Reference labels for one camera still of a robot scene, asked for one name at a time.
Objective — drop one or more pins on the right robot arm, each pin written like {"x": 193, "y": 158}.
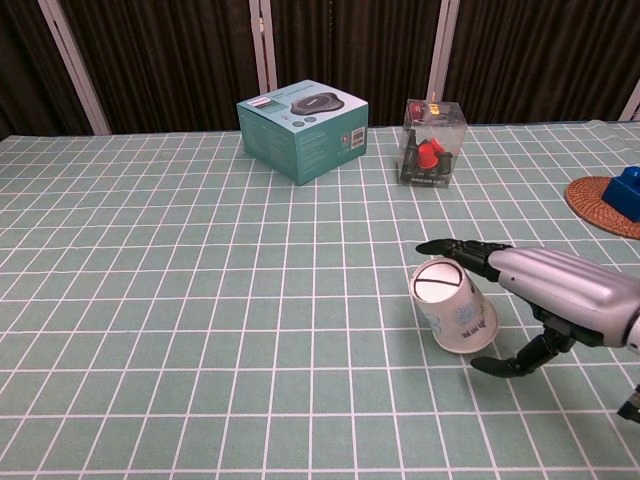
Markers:
{"x": 635, "y": 335}

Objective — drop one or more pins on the white frame post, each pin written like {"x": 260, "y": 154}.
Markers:
{"x": 442, "y": 45}
{"x": 263, "y": 45}
{"x": 75, "y": 65}
{"x": 632, "y": 102}

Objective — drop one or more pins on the round woven rattan coaster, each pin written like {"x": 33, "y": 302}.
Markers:
{"x": 584, "y": 197}

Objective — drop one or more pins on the teal cardboard product box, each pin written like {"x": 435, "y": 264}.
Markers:
{"x": 305, "y": 145}

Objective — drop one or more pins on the white paper cup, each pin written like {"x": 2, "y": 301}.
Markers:
{"x": 460, "y": 315}

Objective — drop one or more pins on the green checked tablecloth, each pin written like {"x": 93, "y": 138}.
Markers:
{"x": 250, "y": 300}

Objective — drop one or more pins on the clear plastic capsule box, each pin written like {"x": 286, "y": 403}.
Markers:
{"x": 432, "y": 150}

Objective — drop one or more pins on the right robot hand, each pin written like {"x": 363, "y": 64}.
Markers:
{"x": 565, "y": 285}

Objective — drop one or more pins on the dark pleated curtain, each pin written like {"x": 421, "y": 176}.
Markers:
{"x": 175, "y": 60}

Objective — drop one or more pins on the blue plastic block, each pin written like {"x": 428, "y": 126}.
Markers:
{"x": 622, "y": 192}

